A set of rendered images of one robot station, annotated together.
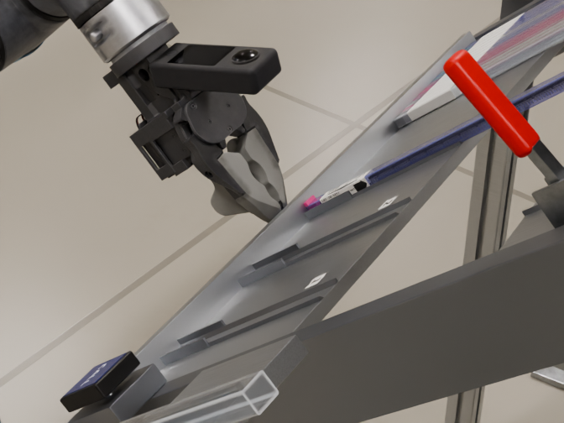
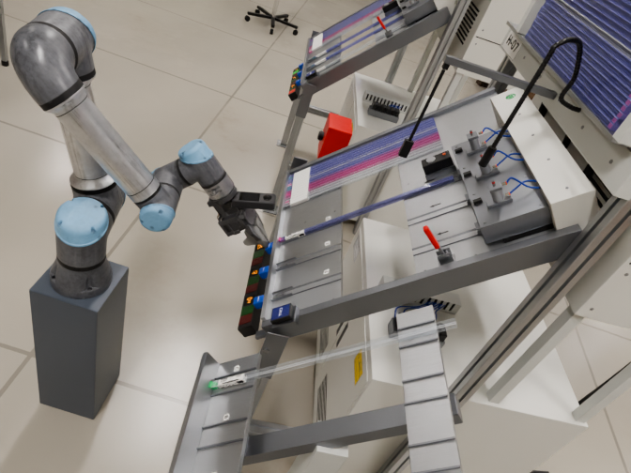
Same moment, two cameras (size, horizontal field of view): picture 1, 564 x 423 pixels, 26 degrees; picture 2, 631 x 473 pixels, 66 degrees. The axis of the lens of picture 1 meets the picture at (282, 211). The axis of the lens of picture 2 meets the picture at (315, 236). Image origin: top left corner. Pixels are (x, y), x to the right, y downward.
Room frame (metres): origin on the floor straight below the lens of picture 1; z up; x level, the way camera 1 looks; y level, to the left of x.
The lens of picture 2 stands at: (0.04, 0.64, 1.62)
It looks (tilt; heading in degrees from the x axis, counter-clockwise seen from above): 38 degrees down; 317
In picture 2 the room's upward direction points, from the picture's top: 22 degrees clockwise
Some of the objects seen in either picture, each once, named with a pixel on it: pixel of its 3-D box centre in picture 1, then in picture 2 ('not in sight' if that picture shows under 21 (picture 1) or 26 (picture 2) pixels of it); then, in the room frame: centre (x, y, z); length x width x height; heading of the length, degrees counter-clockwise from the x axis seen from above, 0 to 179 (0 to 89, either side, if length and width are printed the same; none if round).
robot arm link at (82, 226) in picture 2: not in sight; (83, 230); (1.03, 0.47, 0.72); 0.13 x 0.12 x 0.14; 152
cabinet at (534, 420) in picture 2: not in sight; (419, 362); (0.58, -0.58, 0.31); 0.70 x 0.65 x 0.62; 148
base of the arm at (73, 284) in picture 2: not in sight; (82, 265); (1.02, 0.47, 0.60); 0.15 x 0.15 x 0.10
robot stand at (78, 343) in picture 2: not in sight; (81, 339); (1.02, 0.47, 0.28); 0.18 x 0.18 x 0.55; 51
